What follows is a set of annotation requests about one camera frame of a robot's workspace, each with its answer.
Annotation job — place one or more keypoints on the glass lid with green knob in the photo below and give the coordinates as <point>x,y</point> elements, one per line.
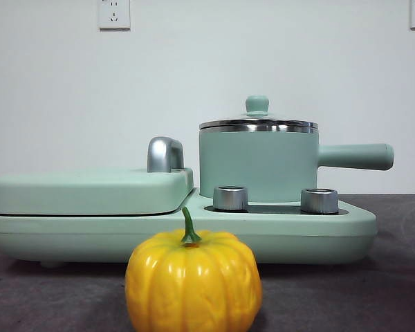
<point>257,103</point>

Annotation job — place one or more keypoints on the yellow toy pumpkin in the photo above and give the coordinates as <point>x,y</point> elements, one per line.
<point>193,287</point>

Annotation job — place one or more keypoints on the silver control knob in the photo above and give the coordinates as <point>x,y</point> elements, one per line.
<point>230,198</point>
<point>320,201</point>

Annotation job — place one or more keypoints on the mint green griddle cover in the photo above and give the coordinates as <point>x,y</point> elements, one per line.
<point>83,193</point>

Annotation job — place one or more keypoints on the mint green breakfast machine base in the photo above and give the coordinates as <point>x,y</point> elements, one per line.
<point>297,235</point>

